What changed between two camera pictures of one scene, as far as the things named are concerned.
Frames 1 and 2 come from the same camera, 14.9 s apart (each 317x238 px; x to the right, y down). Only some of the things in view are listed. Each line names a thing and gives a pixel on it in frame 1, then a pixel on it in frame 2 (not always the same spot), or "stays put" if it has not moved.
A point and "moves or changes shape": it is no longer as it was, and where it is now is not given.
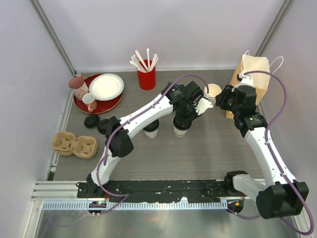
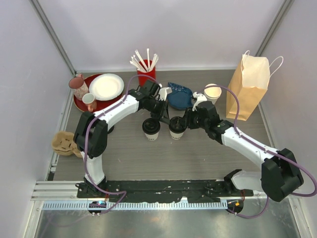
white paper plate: (106, 87) stays put
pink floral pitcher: (79, 87) stays put
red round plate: (102, 106) stays put
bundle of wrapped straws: (137, 61) stays put
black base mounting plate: (205, 190) stays put
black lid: (181, 123) moves or changes shape
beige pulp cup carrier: (65, 143) stays put
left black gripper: (194, 113) → (159, 115)
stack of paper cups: (214, 89) stays put
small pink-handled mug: (88, 98) stays put
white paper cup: (178, 133) moves or changes shape
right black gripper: (221, 98) → (188, 117)
